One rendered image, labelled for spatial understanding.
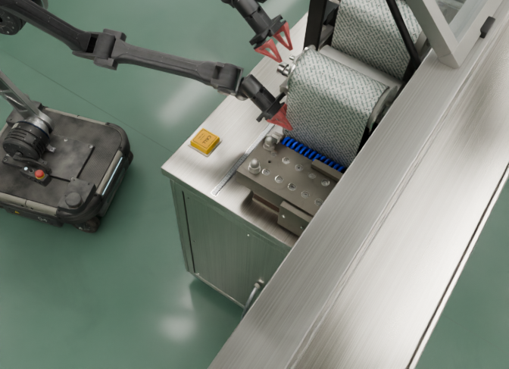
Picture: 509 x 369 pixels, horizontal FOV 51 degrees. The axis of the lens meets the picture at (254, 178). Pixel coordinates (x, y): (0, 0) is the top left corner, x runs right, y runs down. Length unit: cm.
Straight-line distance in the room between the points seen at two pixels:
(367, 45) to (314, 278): 98
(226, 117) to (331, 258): 116
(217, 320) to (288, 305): 174
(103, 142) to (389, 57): 154
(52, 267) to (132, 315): 46
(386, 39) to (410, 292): 79
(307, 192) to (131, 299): 123
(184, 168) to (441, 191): 89
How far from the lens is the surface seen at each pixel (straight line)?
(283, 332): 71
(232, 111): 187
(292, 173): 157
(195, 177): 171
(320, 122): 152
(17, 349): 258
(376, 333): 96
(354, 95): 142
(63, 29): 166
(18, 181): 266
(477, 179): 117
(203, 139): 176
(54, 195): 256
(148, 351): 244
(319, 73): 144
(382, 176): 84
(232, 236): 180
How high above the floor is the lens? 233
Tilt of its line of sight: 57 degrees down
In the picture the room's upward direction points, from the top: 4 degrees clockwise
